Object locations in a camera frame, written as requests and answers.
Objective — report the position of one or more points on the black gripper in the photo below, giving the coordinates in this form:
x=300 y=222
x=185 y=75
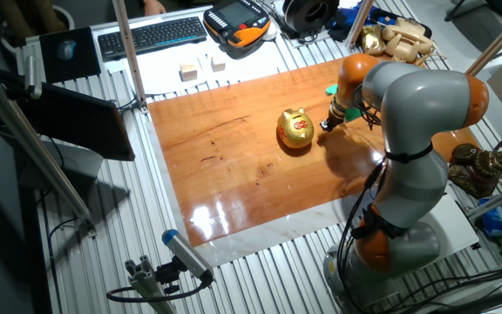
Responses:
x=334 y=120

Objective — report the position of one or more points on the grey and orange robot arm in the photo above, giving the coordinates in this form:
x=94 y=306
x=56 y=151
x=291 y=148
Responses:
x=421 y=100

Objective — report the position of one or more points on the white round object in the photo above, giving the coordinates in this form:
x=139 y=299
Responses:
x=270 y=31

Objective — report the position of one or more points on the person hand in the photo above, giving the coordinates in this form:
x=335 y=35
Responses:
x=154 y=8

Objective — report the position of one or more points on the golden piggy bank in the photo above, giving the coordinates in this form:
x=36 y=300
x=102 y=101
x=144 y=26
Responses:
x=295 y=130

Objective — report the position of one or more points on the gold foil bag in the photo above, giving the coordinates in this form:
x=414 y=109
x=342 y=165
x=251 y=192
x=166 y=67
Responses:
x=372 y=39

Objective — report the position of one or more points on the wood grain table mat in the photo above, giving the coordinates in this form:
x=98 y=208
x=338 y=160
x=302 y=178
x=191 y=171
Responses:
x=233 y=165

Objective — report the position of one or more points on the blue bag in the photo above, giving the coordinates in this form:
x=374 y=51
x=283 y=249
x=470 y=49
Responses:
x=340 y=22

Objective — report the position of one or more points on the black filament spool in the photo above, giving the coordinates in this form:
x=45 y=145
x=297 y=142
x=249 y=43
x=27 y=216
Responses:
x=310 y=15

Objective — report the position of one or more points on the cream vintage telephone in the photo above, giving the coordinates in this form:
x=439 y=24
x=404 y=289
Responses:
x=408 y=39

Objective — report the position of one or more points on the pale wooden block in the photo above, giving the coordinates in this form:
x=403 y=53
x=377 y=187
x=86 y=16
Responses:
x=218 y=64
x=188 y=72

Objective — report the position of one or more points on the black orange teach pendant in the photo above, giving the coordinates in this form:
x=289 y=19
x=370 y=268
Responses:
x=238 y=24

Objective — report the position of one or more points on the white flat panel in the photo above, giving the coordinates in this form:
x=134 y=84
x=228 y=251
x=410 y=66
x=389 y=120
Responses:
x=451 y=227

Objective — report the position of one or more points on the white paper sheets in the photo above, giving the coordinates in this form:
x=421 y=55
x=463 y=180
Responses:
x=164 y=74

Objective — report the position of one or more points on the blue tissue pack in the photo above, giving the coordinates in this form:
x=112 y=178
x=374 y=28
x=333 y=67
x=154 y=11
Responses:
x=497 y=218

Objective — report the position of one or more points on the black keyboard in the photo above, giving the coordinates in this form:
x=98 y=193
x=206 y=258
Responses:
x=151 y=37

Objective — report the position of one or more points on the black chair base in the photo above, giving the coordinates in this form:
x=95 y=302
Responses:
x=495 y=8

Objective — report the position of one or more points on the black laptop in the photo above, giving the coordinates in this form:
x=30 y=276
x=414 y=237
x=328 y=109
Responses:
x=76 y=122

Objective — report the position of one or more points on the black mouse pad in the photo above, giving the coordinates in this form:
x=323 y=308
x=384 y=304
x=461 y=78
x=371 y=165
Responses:
x=85 y=61

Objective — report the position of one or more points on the grey computer mouse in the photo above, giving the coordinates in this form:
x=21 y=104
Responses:
x=66 y=49

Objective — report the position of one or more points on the white rimmed round bin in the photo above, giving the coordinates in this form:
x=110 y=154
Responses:
x=71 y=17

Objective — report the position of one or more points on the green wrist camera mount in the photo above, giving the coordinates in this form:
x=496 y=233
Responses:
x=353 y=114

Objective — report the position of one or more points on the aluminium frame post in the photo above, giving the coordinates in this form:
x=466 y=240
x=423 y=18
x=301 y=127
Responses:
x=129 y=52
x=357 y=22
x=495 y=43

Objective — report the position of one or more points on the aluminium frame beam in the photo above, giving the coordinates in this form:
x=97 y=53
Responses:
x=37 y=148
x=499 y=198

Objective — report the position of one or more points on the silver camera blue cap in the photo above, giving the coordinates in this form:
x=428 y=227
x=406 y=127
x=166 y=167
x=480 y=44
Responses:
x=187 y=257

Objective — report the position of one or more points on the aluminium camera bracket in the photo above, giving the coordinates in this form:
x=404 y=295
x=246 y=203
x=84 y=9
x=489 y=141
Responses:
x=146 y=283

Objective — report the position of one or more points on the small silver camera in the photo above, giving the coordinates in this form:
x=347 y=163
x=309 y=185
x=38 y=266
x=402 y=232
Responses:
x=33 y=76

